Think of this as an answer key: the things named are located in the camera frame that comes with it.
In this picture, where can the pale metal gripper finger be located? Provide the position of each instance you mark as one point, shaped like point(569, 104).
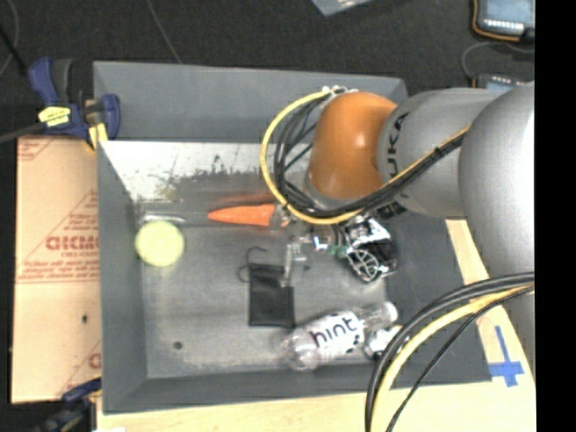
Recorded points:
point(289, 268)
point(303, 259)

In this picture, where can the orange toy carrot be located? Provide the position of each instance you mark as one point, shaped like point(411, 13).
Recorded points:
point(240, 215)

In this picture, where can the clear plastic bottle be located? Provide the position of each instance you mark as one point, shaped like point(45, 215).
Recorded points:
point(335, 333)

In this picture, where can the grey metal bin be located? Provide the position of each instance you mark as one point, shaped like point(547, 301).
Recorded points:
point(202, 313)

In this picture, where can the yellow-green ball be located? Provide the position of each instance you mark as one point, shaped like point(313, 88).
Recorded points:
point(159, 244)

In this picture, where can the brown cardboard board red print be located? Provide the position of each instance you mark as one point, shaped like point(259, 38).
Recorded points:
point(54, 286)

